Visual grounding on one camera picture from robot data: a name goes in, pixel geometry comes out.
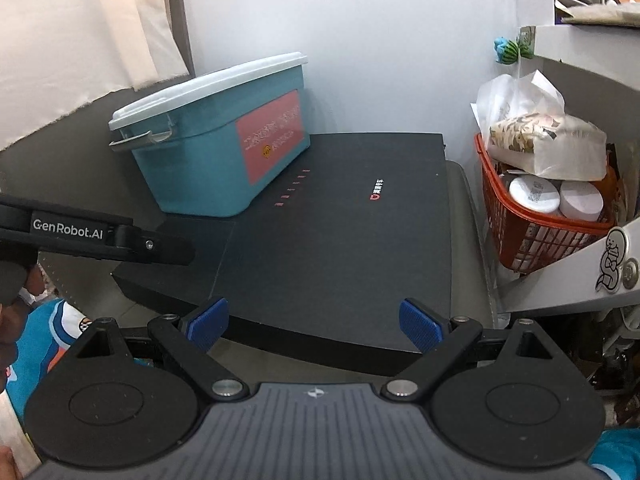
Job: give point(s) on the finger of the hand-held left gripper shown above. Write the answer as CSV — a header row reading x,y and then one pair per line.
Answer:
x,y
160,249

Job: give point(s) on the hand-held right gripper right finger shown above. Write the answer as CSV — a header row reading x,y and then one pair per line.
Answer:
x,y
422,327

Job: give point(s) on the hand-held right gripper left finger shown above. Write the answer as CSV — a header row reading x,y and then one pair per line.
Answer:
x,y
210,322

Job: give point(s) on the teal plastic storage bin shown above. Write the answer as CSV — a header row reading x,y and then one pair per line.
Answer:
x,y
200,170

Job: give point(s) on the white plastic bin lid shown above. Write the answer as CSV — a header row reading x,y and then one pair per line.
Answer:
x,y
200,85

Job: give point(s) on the person's left hand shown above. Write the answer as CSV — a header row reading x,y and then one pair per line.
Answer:
x,y
12,325

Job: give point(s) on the large flat black box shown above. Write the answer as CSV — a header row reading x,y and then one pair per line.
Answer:
x,y
350,260

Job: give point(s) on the blue printed clothing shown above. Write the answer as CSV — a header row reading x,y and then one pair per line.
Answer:
x,y
50,340

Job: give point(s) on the red plastic basket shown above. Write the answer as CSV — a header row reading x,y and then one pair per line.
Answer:
x,y
530,250

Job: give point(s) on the white cabinet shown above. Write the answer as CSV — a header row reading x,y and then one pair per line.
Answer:
x,y
550,285

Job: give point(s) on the white round jar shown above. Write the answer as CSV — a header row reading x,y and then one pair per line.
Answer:
x,y
532,195
580,202

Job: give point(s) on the cream curtain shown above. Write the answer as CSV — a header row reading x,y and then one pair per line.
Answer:
x,y
75,35

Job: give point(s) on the cartoon sticker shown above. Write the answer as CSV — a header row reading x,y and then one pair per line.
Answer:
x,y
611,260

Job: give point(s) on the orange packet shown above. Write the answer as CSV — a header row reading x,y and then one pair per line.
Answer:
x,y
614,185

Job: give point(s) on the white plastic bag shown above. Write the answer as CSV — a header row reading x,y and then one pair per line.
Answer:
x,y
500,97

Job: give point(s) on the watermelon ornament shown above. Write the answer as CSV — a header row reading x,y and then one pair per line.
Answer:
x,y
509,54

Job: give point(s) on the brown cardboard sheet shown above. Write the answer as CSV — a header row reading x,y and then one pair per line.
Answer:
x,y
600,14

